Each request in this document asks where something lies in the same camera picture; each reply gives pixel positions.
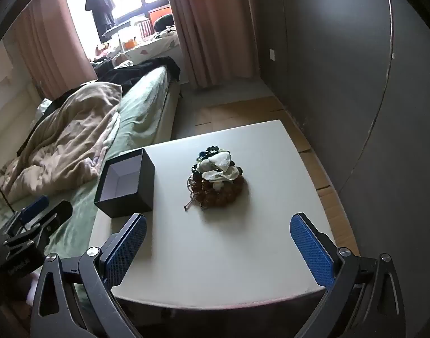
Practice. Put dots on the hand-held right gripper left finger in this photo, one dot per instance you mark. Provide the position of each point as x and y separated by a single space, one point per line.
130 246

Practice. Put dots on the green bed sheet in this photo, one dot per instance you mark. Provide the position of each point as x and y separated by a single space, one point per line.
144 105

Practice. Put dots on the orange box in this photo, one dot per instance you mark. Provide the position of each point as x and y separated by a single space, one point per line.
158 14

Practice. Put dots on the black jewelry box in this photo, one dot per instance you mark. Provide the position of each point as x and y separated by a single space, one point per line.
130 200

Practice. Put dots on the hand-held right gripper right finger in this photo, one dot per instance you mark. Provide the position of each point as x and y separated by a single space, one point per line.
311 250

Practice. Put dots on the hanging dark clothes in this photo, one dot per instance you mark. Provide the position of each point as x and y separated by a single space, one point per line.
98 3

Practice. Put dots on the dark green cushion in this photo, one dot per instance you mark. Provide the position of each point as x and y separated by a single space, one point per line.
164 22

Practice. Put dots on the flat cardboard sheet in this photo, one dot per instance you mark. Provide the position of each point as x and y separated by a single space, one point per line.
236 111

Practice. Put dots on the white wall socket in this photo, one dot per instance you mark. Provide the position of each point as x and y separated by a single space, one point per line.
273 54

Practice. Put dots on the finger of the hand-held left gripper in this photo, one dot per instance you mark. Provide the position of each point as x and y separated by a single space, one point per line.
33 208
58 213

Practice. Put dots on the beige blanket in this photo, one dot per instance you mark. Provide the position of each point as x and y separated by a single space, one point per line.
70 130

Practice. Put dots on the black clothing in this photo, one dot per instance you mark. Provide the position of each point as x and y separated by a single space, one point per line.
130 72

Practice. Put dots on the pink curtain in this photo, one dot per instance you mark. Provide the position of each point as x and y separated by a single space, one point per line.
215 24
53 49

